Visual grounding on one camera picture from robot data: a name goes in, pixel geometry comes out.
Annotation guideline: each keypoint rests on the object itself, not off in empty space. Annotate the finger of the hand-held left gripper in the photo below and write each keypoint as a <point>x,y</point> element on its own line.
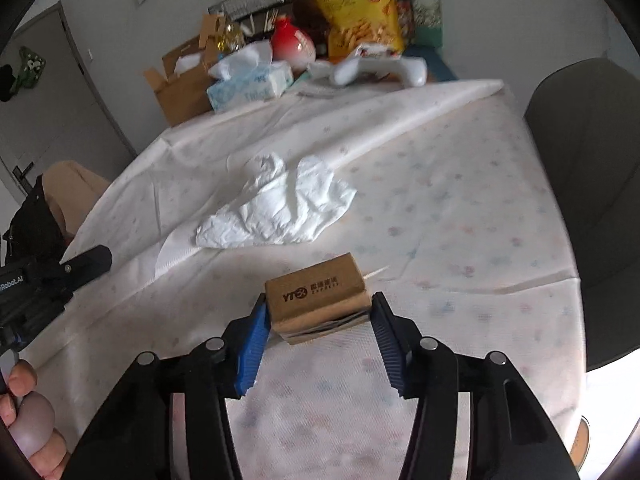
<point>87,262</point>

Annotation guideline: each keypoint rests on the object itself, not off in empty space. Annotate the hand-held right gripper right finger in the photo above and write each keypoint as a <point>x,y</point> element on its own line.
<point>392,355</point>

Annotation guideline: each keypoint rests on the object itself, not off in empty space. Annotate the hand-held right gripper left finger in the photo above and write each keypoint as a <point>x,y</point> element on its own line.
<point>250,355</point>

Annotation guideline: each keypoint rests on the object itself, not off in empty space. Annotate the small brown cardboard box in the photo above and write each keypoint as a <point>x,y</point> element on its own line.
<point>315,292</point>

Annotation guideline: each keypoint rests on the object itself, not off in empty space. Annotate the round bin with orange inside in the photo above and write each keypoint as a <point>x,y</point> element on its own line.
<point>581,442</point>

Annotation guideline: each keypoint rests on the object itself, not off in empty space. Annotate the person's left hand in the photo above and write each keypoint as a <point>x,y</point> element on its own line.
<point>30,420</point>

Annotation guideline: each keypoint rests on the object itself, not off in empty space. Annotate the dark cloth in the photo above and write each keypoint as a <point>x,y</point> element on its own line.
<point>32,215</point>

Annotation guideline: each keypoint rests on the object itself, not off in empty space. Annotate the tan chair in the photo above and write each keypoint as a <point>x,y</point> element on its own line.
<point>75,185</point>

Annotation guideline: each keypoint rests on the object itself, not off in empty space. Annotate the crumpled white tissue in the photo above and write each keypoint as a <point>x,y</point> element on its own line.
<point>280,210</point>

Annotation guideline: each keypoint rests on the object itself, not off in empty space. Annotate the white patterned tablecloth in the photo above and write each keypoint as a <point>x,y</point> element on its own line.
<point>425,210</point>

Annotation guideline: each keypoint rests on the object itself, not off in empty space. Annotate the grey door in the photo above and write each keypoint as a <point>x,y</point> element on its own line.
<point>60,110</point>

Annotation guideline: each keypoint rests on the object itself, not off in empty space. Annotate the open brown cardboard box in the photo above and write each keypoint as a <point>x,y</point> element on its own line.
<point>180,95</point>

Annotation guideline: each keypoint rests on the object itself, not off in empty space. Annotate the green hanging toy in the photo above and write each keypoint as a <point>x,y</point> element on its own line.
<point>29,67</point>

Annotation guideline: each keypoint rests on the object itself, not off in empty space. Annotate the light blue tissue box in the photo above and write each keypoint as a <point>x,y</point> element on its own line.
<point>250,85</point>

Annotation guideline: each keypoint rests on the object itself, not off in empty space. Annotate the grey upholstered chair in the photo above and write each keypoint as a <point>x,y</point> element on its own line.
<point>590,185</point>

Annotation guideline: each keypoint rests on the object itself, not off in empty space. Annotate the clear yellowish bottle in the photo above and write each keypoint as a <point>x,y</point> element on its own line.
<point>231,37</point>

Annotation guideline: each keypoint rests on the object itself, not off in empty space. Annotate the white game controller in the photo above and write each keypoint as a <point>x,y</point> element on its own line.
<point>395,67</point>

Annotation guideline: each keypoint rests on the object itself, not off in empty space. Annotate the red and white vase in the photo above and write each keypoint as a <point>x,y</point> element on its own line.
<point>292,47</point>

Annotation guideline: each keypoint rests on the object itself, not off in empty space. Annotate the wooden chopsticks bundle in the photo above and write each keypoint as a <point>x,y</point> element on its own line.
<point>260,20</point>

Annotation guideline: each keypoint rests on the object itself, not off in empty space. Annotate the dark printed packet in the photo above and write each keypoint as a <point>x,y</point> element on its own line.
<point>406,15</point>

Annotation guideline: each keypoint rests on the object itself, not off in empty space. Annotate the yellow snack bag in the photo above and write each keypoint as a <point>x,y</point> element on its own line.
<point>357,10</point>

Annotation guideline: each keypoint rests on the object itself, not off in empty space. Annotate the tall green printed box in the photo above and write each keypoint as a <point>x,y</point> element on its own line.
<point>424,5</point>

